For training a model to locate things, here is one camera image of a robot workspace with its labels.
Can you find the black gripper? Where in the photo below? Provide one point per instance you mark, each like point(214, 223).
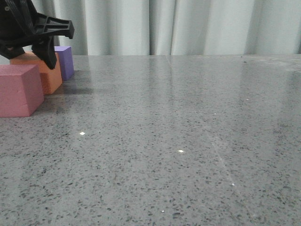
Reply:
point(21, 25)

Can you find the pink foam cube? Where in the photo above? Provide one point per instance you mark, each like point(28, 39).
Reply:
point(20, 90)

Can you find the orange foam cube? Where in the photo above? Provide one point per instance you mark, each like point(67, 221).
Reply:
point(51, 79)

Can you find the pale green curtain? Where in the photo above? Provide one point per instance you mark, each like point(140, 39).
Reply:
point(179, 27)

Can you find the purple foam cube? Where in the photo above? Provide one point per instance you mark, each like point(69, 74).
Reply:
point(66, 61)

